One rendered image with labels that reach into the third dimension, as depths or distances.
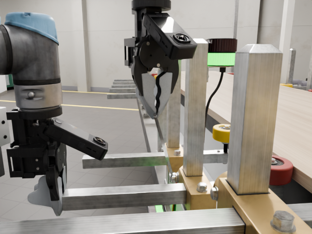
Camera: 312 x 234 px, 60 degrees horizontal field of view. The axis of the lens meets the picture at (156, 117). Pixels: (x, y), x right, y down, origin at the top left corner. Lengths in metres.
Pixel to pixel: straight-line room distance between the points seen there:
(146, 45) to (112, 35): 7.29
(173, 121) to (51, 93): 0.41
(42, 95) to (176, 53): 0.22
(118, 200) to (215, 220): 0.29
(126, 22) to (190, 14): 1.71
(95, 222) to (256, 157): 0.18
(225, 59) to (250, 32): 6.23
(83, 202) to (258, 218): 0.35
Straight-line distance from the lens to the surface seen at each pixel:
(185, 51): 0.42
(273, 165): 0.58
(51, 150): 0.50
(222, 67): 0.55
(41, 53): 0.47
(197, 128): 0.54
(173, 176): 0.61
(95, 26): 8.02
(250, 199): 0.31
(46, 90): 0.47
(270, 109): 0.30
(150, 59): 0.48
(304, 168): 0.61
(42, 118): 0.48
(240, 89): 0.29
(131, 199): 0.54
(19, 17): 0.47
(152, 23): 0.47
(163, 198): 0.55
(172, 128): 0.80
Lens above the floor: 1.12
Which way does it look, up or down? 14 degrees down
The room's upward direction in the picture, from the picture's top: straight up
